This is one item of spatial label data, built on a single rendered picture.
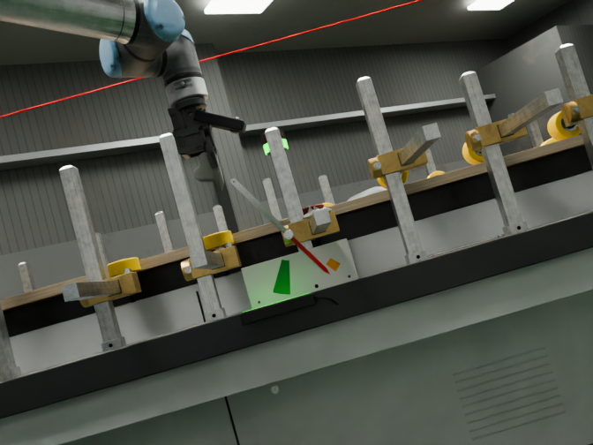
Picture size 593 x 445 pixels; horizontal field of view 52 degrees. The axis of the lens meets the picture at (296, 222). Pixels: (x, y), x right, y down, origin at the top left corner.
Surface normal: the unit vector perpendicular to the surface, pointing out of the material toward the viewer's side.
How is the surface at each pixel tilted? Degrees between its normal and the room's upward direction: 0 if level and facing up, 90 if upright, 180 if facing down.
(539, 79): 90
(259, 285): 90
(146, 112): 90
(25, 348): 90
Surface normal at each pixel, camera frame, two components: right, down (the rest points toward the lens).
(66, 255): 0.50, -0.21
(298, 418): 0.00, -0.08
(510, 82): -0.83, 0.19
